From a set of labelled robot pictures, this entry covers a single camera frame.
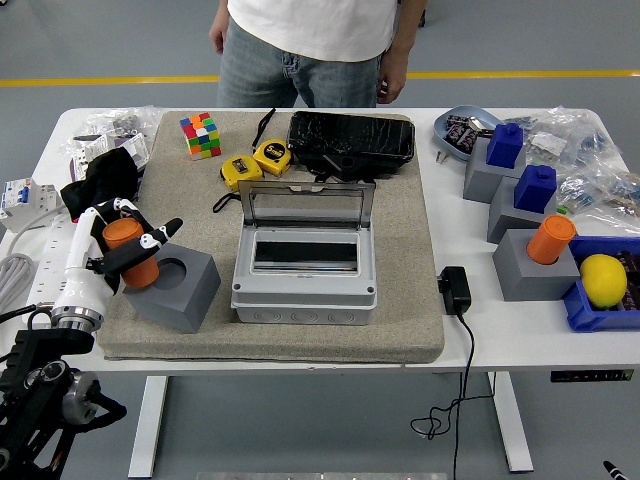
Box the large colourful puzzle cube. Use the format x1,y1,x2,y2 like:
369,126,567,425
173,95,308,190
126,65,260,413
179,111,223,162

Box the clear bag of screws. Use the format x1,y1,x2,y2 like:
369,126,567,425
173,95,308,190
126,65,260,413
62,104,164,166

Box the yellow lemon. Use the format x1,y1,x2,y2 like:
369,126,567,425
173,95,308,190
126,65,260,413
578,253,629,309

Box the white circuit breaker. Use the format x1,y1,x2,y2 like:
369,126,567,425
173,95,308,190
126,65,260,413
0,177,60,234

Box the orange cylinder battery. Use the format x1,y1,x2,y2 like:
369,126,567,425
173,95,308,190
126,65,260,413
102,218,160,290
526,214,578,265

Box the blue plastic bin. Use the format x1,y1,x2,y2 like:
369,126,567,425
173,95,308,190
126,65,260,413
562,235,640,333

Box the white switch packaging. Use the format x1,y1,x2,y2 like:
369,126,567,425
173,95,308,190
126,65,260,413
69,132,151,181

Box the black adapter cord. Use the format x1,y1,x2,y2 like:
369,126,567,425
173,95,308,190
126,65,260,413
410,312,496,480

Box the blue-grey dish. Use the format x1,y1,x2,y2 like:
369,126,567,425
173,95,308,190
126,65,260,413
433,104,503,162

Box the grey block with round hole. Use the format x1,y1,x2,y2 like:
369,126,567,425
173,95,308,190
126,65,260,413
122,243,222,335

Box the white table leg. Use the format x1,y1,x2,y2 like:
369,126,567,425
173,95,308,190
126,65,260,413
487,372,534,474
127,375,169,479

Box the beige padded mat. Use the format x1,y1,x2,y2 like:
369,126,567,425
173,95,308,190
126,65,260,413
94,110,446,364

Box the person's right hand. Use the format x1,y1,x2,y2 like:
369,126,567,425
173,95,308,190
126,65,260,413
208,19,231,55

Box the grey electrical box with lid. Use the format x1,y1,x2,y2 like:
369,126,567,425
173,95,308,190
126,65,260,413
230,179,379,326

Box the black table control panel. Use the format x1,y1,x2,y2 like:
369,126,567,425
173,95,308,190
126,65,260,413
550,368,634,384

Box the yellow tape measure black label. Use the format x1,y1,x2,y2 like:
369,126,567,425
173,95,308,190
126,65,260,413
251,107,294,177

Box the black cloth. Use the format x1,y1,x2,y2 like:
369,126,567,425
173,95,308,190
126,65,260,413
59,147,140,224

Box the black power adapter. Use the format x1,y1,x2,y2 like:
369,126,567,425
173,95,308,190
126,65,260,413
437,265,473,316

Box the person's left hand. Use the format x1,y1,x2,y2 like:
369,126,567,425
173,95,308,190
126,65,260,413
377,59,409,105

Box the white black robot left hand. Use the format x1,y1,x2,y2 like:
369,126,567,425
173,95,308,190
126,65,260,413
51,197,185,316

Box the white power strip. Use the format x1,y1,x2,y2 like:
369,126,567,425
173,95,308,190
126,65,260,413
22,214,84,321

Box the person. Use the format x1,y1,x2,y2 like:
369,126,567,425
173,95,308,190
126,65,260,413
208,0,429,109

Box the blue block with knob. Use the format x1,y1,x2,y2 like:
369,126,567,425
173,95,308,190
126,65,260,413
486,122,525,169
513,164,558,212

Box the clear bag of components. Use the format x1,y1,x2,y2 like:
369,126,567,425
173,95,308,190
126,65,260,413
504,105,621,169
557,169,640,231

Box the grey power strip cable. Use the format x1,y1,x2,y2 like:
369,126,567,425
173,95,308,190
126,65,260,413
0,212,64,321

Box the yellow tape measure small window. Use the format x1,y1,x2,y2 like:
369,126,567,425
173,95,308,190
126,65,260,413
212,155,265,215

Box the grey block holder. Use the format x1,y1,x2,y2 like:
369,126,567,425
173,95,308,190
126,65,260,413
487,175,559,245
463,135,527,204
492,228,581,302

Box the black plastic tray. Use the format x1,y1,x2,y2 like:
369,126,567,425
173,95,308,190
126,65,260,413
287,110,417,179

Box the dark packets in bin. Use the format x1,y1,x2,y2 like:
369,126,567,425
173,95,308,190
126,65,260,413
617,249,640,311

